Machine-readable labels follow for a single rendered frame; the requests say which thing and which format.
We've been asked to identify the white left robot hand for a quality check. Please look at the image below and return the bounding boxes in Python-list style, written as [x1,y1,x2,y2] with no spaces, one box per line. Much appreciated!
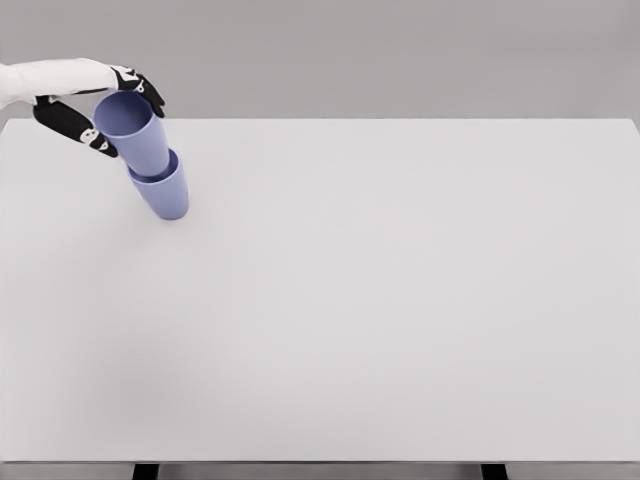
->
[0,57,167,160]

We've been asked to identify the blue plastic cup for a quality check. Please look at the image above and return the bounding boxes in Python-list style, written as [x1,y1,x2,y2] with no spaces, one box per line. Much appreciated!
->
[92,90,172,177]
[126,147,190,221]

